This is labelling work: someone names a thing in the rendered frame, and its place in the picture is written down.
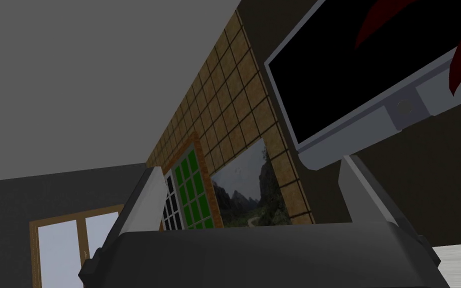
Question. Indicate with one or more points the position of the wooden framed pale window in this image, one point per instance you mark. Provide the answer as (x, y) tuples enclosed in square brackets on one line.
[(60, 248)]

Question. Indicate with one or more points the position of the brown framed green pane window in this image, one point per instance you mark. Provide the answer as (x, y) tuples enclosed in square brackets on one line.
[(188, 192)]

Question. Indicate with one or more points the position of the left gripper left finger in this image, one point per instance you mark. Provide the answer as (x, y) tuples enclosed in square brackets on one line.
[(147, 200)]

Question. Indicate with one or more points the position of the grey framed black television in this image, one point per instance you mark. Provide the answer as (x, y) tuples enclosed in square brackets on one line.
[(358, 68)]

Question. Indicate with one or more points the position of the mountain landscape picture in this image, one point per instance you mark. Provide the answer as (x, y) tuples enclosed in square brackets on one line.
[(250, 192)]

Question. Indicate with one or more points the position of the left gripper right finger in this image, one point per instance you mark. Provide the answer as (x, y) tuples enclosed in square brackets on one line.
[(361, 192)]

